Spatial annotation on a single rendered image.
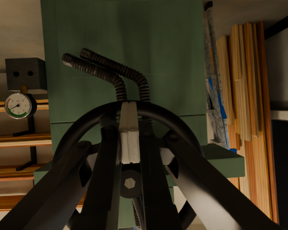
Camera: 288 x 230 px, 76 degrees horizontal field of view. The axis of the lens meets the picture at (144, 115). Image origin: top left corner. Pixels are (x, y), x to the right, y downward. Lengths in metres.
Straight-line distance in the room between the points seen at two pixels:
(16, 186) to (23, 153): 0.58
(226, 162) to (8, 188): 3.74
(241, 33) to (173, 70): 1.49
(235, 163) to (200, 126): 0.15
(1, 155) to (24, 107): 3.43
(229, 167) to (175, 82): 0.29
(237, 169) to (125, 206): 0.34
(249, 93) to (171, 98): 1.42
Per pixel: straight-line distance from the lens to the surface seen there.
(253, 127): 1.91
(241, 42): 1.96
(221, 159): 0.59
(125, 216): 0.49
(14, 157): 3.81
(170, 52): 0.54
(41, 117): 3.47
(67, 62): 0.45
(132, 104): 0.19
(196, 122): 0.55
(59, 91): 0.56
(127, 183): 0.34
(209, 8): 1.50
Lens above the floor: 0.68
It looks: 2 degrees up
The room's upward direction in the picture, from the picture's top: 177 degrees clockwise
